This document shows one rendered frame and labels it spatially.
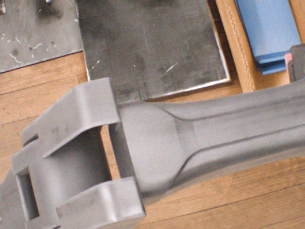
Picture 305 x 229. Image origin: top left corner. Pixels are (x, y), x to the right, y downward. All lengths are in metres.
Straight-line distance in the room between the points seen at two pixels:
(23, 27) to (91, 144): 0.43
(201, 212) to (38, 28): 0.33
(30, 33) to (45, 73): 0.06
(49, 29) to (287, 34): 0.32
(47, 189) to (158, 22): 0.42
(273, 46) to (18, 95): 0.34
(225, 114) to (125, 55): 0.41
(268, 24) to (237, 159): 0.44
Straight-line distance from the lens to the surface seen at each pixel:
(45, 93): 0.85
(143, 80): 0.81
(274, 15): 0.86
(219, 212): 0.80
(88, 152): 0.47
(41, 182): 0.47
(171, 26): 0.83
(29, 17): 0.89
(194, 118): 0.42
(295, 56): 0.64
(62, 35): 0.87
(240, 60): 0.78
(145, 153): 0.41
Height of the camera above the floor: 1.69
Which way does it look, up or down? 75 degrees down
